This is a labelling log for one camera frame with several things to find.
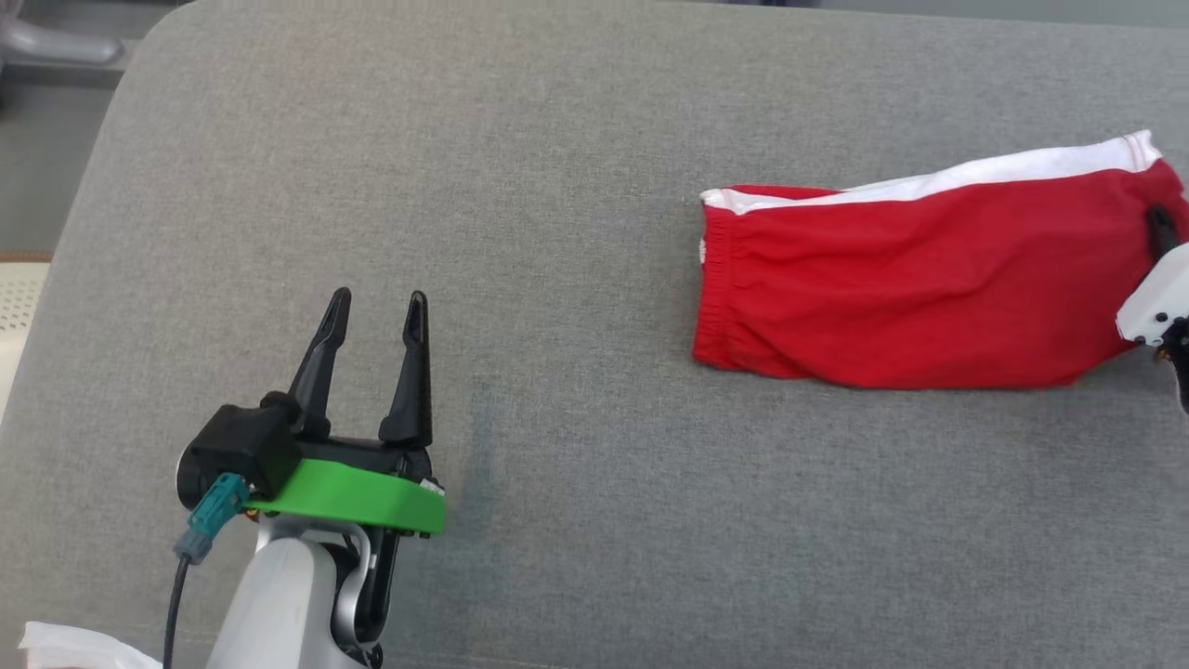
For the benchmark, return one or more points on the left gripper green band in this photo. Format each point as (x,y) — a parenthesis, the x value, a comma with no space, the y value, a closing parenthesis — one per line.
(362,492)

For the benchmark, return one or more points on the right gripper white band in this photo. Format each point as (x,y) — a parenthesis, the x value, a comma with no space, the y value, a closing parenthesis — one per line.
(1161,297)

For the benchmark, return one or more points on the red shorts with white stripes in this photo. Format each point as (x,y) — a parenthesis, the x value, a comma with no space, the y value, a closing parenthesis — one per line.
(929,288)

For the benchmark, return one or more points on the cream perforated laundry basket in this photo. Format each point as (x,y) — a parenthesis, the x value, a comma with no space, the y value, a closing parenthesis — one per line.
(19,316)

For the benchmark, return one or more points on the white crumpled sheet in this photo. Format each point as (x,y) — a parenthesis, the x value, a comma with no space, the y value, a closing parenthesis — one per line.
(74,649)

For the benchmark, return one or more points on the grey partition support foot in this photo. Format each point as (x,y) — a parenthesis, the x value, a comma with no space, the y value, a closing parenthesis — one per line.
(56,42)

